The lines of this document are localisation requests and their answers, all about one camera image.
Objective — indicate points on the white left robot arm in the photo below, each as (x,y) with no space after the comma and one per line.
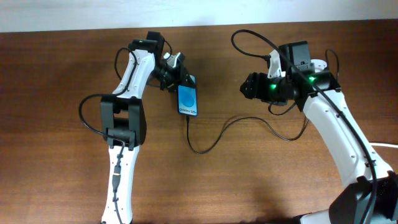
(123,119)

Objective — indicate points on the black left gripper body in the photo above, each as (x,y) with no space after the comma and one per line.
(170,77)

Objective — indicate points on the blue Galaxy smartphone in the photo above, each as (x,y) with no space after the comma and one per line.
(187,100)

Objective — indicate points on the white USB charger adapter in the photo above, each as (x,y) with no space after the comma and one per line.
(319,65)

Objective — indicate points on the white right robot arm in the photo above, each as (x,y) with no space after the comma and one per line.
(370,184)

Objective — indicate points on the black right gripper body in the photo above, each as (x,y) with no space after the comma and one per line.
(271,90)

